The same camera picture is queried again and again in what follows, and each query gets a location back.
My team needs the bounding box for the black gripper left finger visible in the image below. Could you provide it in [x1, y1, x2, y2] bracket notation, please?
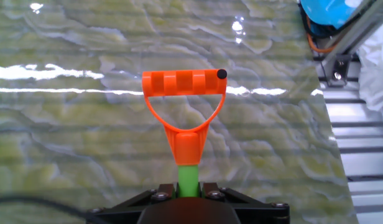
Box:
[85, 182, 180, 224]

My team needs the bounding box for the aluminium profile post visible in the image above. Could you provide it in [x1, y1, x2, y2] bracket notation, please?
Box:
[318, 0, 383, 79]

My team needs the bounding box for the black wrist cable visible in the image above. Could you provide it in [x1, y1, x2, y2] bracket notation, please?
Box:
[0, 194, 110, 224]

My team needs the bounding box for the orange cable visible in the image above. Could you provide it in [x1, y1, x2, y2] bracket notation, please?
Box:
[305, 14, 339, 54]

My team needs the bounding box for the blue plastic object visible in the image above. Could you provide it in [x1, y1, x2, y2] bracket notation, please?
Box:
[299, 0, 364, 30]

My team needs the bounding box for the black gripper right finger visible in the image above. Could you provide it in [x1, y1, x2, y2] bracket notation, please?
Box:
[199, 182, 290, 224]

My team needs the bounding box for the small dark metal bracket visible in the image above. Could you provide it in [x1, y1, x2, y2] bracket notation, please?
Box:
[328, 54, 354, 87]

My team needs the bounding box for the green marble pattern mat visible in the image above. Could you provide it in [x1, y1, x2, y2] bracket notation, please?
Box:
[0, 0, 359, 224]

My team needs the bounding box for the orange green toy shovel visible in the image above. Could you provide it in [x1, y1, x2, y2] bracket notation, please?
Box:
[141, 68, 228, 198]

